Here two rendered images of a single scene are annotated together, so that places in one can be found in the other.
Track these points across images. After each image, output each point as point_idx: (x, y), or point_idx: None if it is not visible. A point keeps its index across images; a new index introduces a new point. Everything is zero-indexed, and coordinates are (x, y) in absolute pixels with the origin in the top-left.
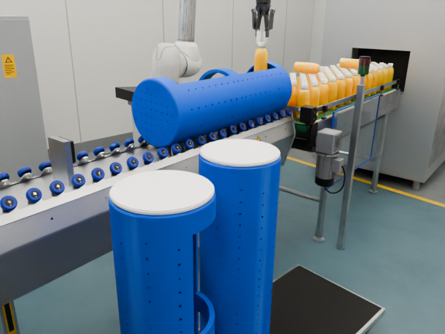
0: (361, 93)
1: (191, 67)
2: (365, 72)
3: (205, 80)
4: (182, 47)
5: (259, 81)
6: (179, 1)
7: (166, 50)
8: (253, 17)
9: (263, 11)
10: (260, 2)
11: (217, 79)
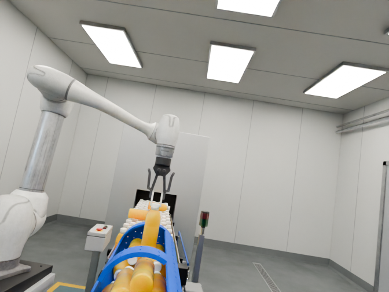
0: (202, 241)
1: (39, 226)
2: (206, 225)
3: (170, 288)
4: (30, 199)
5: (175, 255)
6: (35, 141)
7: (17, 209)
8: (150, 177)
9: (163, 173)
10: (164, 164)
11: (171, 278)
